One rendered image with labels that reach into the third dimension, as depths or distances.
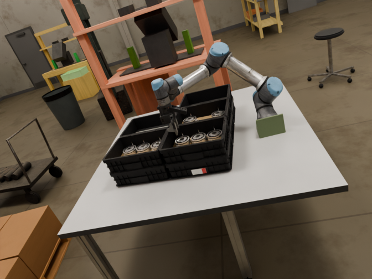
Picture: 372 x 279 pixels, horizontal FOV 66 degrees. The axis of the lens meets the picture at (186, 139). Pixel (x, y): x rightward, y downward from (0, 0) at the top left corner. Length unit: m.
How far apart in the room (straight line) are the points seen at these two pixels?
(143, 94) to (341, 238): 3.60
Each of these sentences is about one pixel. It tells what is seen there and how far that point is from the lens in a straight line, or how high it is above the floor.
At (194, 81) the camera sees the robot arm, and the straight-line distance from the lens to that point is 1.94.
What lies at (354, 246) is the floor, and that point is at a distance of 2.21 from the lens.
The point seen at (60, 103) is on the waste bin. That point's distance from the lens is 5.90.
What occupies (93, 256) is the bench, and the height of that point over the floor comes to 0.43.
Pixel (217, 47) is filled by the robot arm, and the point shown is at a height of 1.32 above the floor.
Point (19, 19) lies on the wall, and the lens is 12.62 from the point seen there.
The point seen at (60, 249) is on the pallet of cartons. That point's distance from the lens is 3.03.
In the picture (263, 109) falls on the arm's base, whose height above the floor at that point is 0.87.
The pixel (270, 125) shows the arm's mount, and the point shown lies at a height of 0.77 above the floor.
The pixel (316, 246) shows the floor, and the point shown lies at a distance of 2.20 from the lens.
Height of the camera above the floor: 1.71
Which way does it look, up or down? 27 degrees down
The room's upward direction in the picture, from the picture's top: 19 degrees counter-clockwise
